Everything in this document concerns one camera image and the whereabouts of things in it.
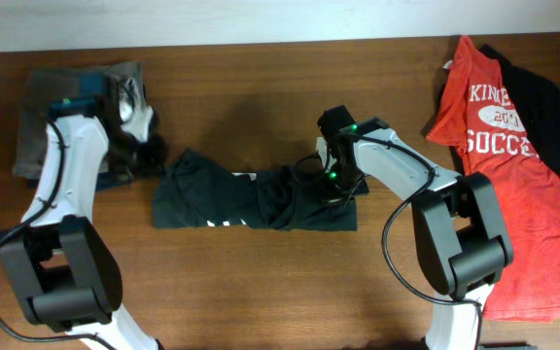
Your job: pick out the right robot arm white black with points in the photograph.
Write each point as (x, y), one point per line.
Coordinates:
(461, 240)

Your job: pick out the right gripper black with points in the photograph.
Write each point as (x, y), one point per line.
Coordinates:
(328, 195)

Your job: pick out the red soccer t-shirt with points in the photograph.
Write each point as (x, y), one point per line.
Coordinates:
(479, 120)

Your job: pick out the grey folded shirt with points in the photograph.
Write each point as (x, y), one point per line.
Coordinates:
(46, 85)

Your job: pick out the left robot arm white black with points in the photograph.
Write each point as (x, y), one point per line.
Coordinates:
(62, 273)

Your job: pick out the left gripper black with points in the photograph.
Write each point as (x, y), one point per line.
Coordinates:
(152, 162)

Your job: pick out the navy folded garment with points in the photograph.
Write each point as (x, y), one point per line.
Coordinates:
(104, 180)

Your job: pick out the dark green t-shirt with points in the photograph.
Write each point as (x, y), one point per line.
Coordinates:
(197, 192)

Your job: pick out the black garment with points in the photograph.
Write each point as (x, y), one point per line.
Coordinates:
(537, 102)

